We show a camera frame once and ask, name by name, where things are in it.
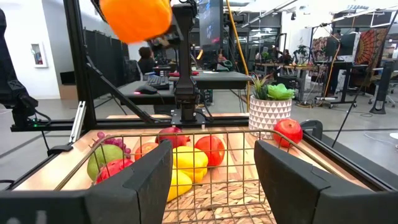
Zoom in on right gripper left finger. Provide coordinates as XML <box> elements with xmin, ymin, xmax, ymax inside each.
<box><xmin>0</xmin><ymin>139</ymin><xmax>174</xmax><ymax>224</ymax></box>

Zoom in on orange bell pepper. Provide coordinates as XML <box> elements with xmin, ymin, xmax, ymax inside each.
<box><xmin>99</xmin><ymin>0</ymin><xmax>173</xmax><ymax>44</ymax></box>

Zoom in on black pedestal stand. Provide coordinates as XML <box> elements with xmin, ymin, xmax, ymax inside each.
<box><xmin>369</xmin><ymin>61</ymin><xmax>389</xmax><ymax>115</ymax></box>

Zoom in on black keyboard desk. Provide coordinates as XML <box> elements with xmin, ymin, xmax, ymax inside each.
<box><xmin>117</xmin><ymin>80</ymin><xmax>177</xmax><ymax>106</ymax></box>

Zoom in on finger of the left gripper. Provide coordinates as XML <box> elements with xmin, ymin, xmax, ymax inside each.
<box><xmin>90</xmin><ymin>0</ymin><xmax>108</xmax><ymax>23</ymax></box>

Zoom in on white floor cable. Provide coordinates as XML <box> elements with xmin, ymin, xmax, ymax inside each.
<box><xmin>363</xmin><ymin>132</ymin><xmax>398</xmax><ymax>147</ymax></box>

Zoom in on cardboard box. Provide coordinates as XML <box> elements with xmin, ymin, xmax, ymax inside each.
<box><xmin>58</xmin><ymin>83</ymin><xmax>78</xmax><ymax>100</ymax></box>

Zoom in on dark red pomegranate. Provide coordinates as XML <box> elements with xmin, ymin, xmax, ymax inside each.
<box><xmin>154</xmin><ymin>126</ymin><xmax>191</xmax><ymax>149</ymax></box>

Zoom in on purple grape bunch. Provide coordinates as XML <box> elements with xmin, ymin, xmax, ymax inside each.
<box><xmin>91</xmin><ymin>131</ymin><xmax>132</xmax><ymax>160</ymax></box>

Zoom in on round woven placemat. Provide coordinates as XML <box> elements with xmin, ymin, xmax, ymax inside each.
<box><xmin>162</xmin><ymin>179</ymin><xmax>277</xmax><ymax>224</ymax></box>

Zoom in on yellow cable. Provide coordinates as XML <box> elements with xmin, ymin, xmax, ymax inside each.
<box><xmin>224</xmin><ymin>0</ymin><xmax>251</xmax><ymax>113</ymax></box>

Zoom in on black office chair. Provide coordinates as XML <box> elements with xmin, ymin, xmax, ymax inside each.
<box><xmin>123</xmin><ymin>58</ymin><xmax>142</xmax><ymax>84</ymax></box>

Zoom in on black mounted camera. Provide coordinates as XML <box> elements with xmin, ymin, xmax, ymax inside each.
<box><xmin>0</xmin><ymin>8</ymin><xmax>52</xmax><ymax>128</ymax></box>

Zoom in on black computer mouse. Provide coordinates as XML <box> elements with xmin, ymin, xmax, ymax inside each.
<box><xmin>134</xmin><ymin>84</ymin><xmax>159</xmax><ymax>95</ymax></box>

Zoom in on black standing desk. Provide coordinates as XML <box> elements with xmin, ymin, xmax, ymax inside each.
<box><xmin>313</xmin><ymin>60</ymin><xmax>369</xmax><ymax>109</ymax></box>

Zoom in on person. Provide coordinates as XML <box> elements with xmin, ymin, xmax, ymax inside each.
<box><xmin>137</xmin><ymin>46</ymin><xmax>157</xmax><ymax>75</ymax></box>
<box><xmin>279</xmin><ymin>49</ymin><xmax>293</xmax><ymax>65</ymax></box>

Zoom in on red patterned tapestry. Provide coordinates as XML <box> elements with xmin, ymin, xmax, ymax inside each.
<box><xmin>312</xmin><ymin>36</ymin><xmax>329</xmax><ymax>62</ymax></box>

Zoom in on black aluminium rig frame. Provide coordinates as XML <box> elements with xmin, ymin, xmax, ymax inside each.
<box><xmin>9</xmin><ymin>0</ymin><xmax>398</xmax><ymax>192</ymax></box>

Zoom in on red apple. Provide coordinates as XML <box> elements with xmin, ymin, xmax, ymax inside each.
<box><xmin>95</xmin><ymin>158</ymin><xmax>134</xmax><ymax>185</ymax></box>
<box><xmin>272</xmin><ymin>118</ymin><xmax>303</xmax><ymax>149</ymax></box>

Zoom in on thin black slanted pole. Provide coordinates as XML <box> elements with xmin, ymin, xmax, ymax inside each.
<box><xmin>331</xmin><ymin>11</ymin><xmax>398</xmax><ymax>149</ymax></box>

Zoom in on green pear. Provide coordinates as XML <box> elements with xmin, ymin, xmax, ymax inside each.
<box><xmin>86</xmin><ymin>144</ymin><xmax>125</xmax><ymax>182</ymax></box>

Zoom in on orange mandala tapestry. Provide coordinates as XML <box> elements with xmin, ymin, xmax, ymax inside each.
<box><xmin>353</xmin><ymin>27</ymin><xmax>390</xmax><ymax>70</ymax></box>

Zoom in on silver metal bar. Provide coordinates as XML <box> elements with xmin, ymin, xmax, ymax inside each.
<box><xmin>68</xmin><ymin>100</ymin><xmax>87</xmax><ymax>144</ymax></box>

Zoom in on red orange peach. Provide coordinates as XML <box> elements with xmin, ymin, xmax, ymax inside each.
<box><xmin>134</xmin><ymin>142</ymin><xmax>159</xmax><ymax>161</ymax></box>

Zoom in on black monitor on stand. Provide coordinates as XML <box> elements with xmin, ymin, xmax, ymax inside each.
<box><xmin>325</xmin><ymin>32</ymin><xmax>358</xmax><ymax>57</ymax></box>

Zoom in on black keyboard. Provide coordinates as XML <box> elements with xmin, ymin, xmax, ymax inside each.
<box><xmin>146</xmin><ymin>75</ymin><xmax>170</xmax><ymax>91</ymax></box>

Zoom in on red tomato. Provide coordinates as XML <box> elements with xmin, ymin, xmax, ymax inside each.
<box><xmin>194</xmin><ymin>134</ymin><xmax>226</xmax><ymax>167</ymax></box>

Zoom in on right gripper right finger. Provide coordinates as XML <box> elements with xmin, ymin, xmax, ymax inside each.
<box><xmin>254</xmin><ymin>139</ymin><xmax>398</xmax><ymax>224</ymax></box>

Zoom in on computer monitor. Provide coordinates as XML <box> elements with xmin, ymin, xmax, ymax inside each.
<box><xmin>198</xmin><ymin>0</ymin><xmax>224</xmax><ymax>51</ymax></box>

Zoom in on white framed wall cabinet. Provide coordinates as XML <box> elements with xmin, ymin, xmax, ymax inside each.
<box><xmin>30</xmin><ymin>41</ymin><xmax>49</xmax><ymax>69</ymax></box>

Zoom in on black partition panels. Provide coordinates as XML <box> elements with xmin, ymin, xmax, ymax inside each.
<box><xmin>83</xmin><ymin>29</ymin><xmax>131</xmax><ymax>101</ymax></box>

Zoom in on succulent in white patterned pot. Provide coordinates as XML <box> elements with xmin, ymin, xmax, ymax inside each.
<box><xmin>248</xmin><ymin>73</ymin><xmax>295</xmax><ymax>140</ymax></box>

